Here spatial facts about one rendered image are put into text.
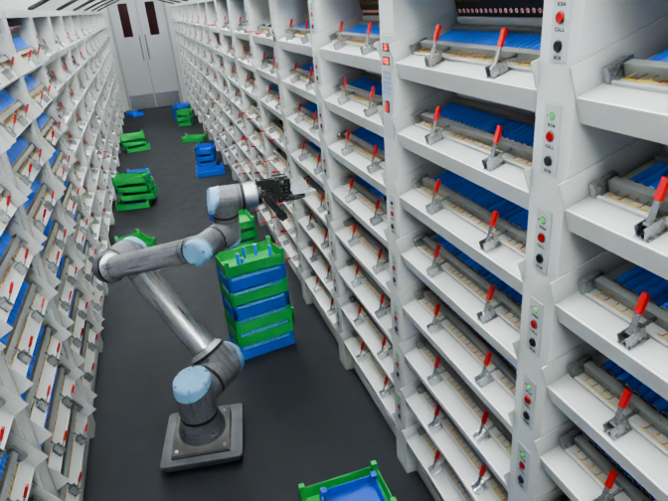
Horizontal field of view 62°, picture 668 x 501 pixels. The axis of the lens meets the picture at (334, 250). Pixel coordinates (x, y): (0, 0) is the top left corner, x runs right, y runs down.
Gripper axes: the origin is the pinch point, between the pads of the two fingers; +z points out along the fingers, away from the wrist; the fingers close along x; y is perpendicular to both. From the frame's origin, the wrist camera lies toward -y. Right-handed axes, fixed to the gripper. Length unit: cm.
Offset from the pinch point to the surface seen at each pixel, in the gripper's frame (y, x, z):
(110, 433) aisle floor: -107, 30, -90
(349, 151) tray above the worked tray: 10.0, 11.2, 18.5
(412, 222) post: -0.7, -39.8, 20.1
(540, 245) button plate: 19, -105, 15
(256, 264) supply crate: -53, 62, -13
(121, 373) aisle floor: -107, 75, -86
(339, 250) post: -39, 30, 19
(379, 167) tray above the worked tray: 10.4, -15.3, 19.6
